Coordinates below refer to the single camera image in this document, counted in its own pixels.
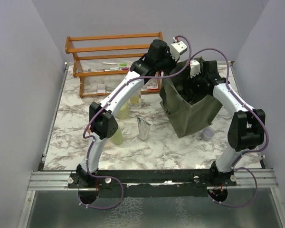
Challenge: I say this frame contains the orange wooden shelf rack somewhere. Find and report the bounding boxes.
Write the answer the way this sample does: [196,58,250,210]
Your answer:
[65,32,163,98]

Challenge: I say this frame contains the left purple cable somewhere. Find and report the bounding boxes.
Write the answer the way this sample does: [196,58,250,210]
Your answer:
[77,35,193,209]

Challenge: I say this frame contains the purple cable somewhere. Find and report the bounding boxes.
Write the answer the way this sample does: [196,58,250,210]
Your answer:
[77,35,193,209]
[189,48,269,207]

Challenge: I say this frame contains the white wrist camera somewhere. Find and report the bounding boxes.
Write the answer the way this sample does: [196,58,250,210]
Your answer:
[169,41,188,61]
[190,59,201,78]

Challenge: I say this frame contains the red white small box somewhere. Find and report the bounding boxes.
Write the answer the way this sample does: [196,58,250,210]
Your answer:
[147,84,159,91]

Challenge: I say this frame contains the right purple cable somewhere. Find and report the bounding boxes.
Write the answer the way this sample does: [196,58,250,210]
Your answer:
[189,48,269,207]

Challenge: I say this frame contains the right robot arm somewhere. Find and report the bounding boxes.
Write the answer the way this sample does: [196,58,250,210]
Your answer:
[183,59,267,186]

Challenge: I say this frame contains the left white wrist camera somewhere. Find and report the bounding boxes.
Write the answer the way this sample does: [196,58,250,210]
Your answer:
[169,41,188,61]

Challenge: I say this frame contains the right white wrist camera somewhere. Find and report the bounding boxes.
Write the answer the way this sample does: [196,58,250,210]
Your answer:
[190,59,201,78]

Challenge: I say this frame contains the pink green marker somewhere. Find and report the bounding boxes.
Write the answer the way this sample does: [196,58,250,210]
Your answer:
[103,67,129,72]

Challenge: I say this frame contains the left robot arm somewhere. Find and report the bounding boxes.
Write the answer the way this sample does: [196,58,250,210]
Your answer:
[76,37,191,188]

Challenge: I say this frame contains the small purple jar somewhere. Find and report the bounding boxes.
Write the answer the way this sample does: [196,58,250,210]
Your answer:
[201,127,215,141]

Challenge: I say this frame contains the green canvas bag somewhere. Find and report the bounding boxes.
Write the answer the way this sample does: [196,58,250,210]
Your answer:
[160,57,222,138]

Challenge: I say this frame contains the green bottle beige cap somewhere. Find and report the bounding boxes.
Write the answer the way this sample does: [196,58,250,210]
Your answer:
[110,127,124,145]

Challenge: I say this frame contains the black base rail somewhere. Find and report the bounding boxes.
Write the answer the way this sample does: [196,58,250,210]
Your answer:
[68,169,236,198]

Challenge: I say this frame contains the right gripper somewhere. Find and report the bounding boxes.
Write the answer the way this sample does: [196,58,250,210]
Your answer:
[181,68,207,97]

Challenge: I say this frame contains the green white marker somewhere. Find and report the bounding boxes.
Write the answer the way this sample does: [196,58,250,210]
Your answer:
[103,62,127,67]

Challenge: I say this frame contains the green lotion bottle white cap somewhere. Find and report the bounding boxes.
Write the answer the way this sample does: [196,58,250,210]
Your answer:
[117,102,130,120]

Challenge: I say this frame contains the silver foil pouch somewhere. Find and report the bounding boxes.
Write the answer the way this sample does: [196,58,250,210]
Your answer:
[137,117,151,141]

